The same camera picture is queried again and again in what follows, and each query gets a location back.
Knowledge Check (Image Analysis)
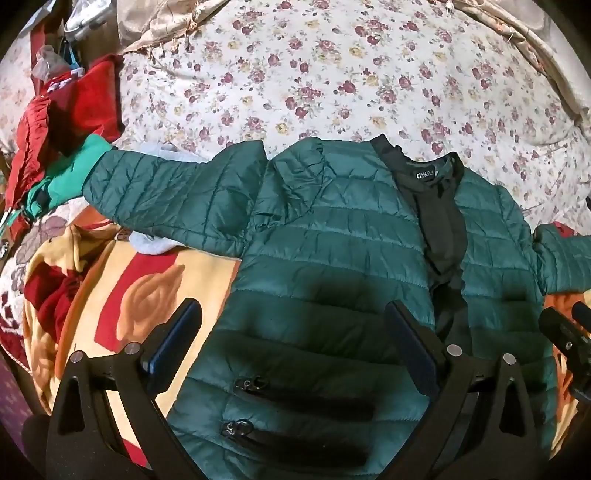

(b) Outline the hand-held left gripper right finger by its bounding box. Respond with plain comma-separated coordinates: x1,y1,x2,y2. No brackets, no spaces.
385,299,539,480

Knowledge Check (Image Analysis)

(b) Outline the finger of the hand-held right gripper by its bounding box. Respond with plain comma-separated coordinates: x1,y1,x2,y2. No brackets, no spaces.
539,306,591,370
571,301,591,334

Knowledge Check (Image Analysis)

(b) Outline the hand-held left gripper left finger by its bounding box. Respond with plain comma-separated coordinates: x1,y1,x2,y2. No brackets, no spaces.
48,298,204,480

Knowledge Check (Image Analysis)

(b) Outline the green quilted jacket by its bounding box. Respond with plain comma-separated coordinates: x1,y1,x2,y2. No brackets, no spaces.
81,134,591,480

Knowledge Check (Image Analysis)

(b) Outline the blue clothes hanger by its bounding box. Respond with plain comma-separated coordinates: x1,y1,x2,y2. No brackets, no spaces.
62,39,88,77

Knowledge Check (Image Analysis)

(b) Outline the yellow red rose printed blanket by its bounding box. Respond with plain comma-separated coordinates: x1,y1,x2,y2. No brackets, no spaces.
23,222,591,462

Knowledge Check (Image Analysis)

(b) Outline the light blue fleece cloth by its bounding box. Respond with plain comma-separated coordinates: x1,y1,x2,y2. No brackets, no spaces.
127,141,211,257

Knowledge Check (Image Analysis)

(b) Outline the teal green garment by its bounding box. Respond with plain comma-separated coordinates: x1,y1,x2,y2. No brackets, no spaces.
25,134,115,220

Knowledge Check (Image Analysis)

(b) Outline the red garment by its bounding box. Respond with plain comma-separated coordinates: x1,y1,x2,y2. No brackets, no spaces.
8,53,126,243

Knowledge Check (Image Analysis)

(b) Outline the floral bedsheet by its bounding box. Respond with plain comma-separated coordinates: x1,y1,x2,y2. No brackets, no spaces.
0,0,591,232

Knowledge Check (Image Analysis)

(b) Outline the silver foil bag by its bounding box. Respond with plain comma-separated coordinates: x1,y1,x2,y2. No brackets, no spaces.
64,0,114,37

